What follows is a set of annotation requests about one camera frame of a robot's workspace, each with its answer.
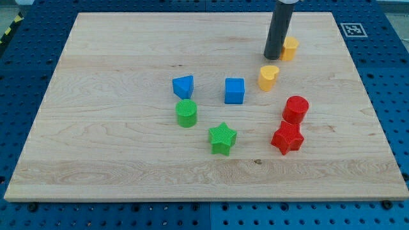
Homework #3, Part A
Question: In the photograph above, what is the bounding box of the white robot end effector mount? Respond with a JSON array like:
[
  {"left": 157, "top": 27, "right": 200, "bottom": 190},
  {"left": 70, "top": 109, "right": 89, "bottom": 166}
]
[{"left": 278, "top": 0, "right": 300, "bottom": 4}]

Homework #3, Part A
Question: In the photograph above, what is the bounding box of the wooden board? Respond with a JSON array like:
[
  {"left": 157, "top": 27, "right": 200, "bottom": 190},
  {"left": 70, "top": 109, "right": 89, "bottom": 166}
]
[{"left": 4, "top": 12, "right": 408, "bottom": 202}]

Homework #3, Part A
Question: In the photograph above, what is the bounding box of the blue cube block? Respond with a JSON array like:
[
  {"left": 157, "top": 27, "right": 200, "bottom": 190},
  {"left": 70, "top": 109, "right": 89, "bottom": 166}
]
[{"left": 224, "top": 78, "right": 245, "bottom": 104}]

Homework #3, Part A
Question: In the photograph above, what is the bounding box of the yellow heart block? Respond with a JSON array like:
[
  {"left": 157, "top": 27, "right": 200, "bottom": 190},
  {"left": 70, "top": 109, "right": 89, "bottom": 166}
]
[{"left": 258, "top": 65, "right": 280, "bottom": 91}]

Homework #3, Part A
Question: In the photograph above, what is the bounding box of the green cylinder block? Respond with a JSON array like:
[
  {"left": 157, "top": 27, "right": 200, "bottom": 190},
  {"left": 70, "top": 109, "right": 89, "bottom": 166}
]
[{"left": 175, "top": 99, "right": 197, "bottom": 128}]

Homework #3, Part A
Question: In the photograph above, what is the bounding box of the blue triangle block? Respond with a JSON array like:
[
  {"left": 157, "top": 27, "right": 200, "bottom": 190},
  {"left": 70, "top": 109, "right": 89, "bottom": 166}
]
[{"left": 172, "top": 75, "right": 194, "bottom": 99}]

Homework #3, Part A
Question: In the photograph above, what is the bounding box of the yellow pentagon block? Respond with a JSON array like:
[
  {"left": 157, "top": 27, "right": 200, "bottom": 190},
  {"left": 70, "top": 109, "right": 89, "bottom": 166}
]
[{"left": 280, "top": 36, "right": 299, "bottom": 61}]

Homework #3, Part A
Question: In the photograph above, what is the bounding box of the red cylinder block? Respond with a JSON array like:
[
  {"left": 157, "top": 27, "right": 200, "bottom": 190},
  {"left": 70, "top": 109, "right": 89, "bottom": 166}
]
[{"left": 282, "top": 95, "right": 309, "bottom": 124}]

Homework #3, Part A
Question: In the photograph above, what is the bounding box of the white fiducial marker tag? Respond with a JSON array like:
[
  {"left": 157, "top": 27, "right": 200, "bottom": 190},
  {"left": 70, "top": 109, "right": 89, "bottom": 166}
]
[{"left": 341, "top": 22, "right": 367, "bottom": 38}]

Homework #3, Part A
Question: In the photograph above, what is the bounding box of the red star block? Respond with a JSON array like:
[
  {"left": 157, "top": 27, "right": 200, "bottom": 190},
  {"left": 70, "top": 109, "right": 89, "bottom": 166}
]
[{"left": 270, "top": 120, "right": 304, "bottom": 155}]

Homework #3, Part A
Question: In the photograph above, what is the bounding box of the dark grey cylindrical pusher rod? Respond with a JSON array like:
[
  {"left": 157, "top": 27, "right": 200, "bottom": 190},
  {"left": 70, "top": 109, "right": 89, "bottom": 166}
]
[{"left": 264, "top": 1, "right": 293, "bottom": 60}]

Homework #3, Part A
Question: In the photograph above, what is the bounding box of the green star block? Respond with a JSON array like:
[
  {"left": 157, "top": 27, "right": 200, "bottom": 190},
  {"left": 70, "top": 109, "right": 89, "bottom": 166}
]
[{"left": 208, "top": 122, "right": 237, "bottom": 157}]

